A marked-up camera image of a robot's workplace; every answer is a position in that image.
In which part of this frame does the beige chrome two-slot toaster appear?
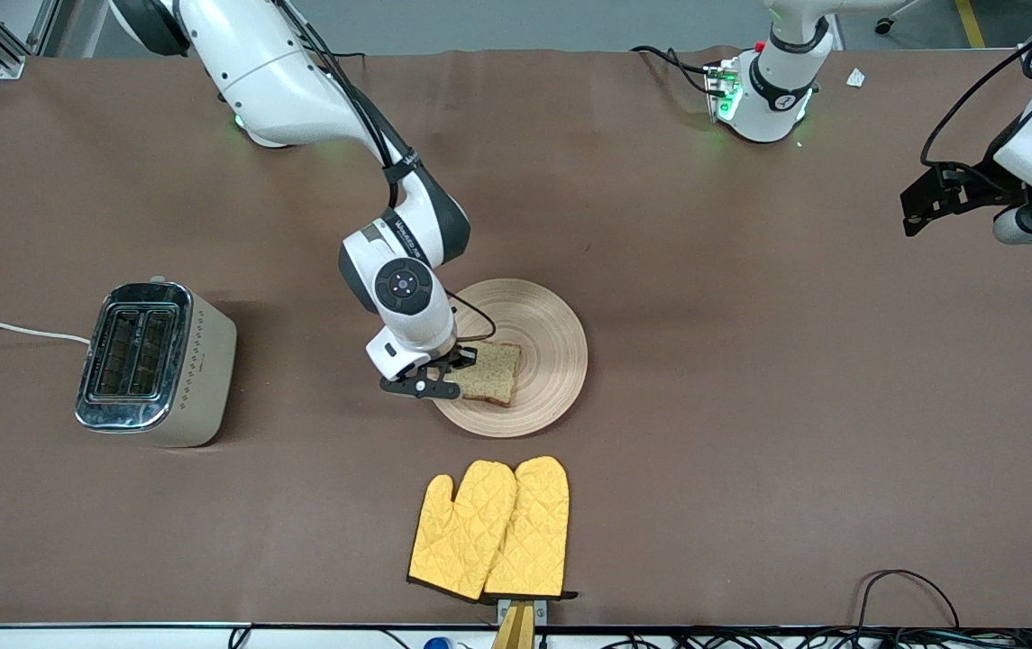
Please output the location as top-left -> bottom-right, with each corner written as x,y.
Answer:
74,275 -> 239,449

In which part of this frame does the yellow quilted oven mitt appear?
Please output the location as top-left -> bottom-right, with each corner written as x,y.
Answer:
484,455 -> 571,600
407,460 -> 517,603

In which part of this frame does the black left arm base cable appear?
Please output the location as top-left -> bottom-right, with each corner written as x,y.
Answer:
630,44 -> 720,98

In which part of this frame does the brown bread slice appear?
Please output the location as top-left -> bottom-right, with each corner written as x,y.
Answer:
452,341 -> 523,407

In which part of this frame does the wooden clamp with metal bracket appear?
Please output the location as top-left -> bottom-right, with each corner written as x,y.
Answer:
490,597 -> 549,649

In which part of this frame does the black looped cable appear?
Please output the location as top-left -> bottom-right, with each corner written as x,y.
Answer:
856,569 -> 963,632

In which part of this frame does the round wooden plate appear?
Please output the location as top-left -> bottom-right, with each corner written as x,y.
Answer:
430,279 -> 589,440

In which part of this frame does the brown table cover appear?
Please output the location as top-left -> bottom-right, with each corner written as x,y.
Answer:
0,47 -> 1032,627

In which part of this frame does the white toaster power cable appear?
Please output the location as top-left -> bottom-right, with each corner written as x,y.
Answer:
0,321 -> 91,345

